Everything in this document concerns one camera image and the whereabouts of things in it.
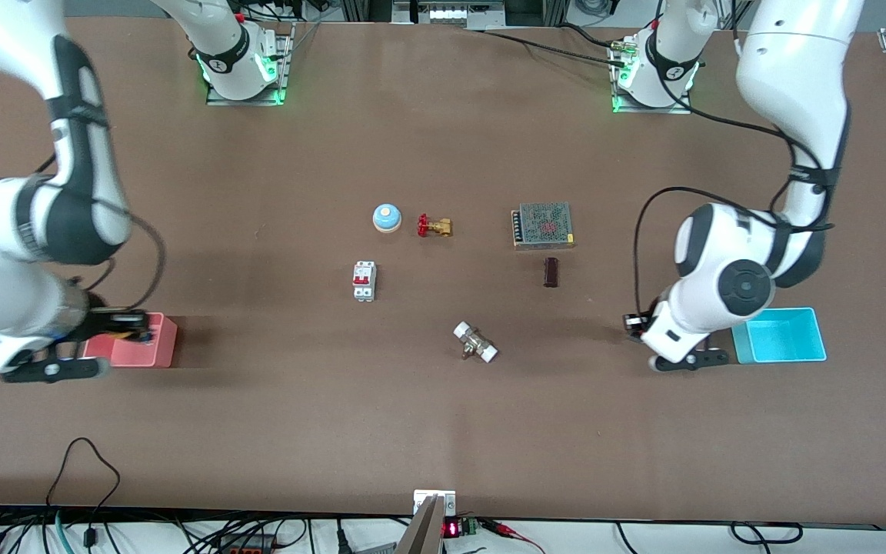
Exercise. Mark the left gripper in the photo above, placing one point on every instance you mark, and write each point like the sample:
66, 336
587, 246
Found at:
634, 322

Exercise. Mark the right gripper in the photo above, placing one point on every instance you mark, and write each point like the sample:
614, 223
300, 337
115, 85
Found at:
107, 321

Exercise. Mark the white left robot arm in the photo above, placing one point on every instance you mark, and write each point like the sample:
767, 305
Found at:
720, 261

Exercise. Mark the pink plastic bin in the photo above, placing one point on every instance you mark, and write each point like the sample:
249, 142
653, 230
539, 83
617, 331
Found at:
162, 346

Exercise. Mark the dark brown rectangular block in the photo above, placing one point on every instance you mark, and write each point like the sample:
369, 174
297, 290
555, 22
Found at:
551, 271

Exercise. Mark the cyan plastic bin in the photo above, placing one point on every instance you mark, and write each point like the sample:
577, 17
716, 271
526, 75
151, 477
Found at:
785, 338

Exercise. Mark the metal mesh power supply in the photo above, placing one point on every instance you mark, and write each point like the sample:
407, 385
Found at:
543, 225

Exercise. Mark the metal fitting with white ends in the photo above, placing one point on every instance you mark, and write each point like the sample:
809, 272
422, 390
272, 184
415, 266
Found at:
475, 344

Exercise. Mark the white circuit breaker red switches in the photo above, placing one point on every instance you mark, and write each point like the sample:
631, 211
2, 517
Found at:
364, 281

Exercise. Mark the red clip lead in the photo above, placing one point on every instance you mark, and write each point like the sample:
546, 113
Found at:
506, 530

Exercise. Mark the black power strip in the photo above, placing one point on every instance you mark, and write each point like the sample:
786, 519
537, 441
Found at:
247, 548

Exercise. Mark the blue call bell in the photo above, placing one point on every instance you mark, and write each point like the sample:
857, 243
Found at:
387, 218

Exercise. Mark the red digit display module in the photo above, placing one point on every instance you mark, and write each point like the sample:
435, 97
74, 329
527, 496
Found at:
452, 528

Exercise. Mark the metal equipment box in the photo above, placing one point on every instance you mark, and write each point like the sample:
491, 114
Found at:
447, 14

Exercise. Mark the aluminium arm base plate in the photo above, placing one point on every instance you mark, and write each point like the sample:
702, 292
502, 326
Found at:
247, 101
654, 111

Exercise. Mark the silver camera mount bracket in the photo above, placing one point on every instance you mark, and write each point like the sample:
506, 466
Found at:
447, 500

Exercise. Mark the grey camera support bar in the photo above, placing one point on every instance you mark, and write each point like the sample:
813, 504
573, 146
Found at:
421, 535

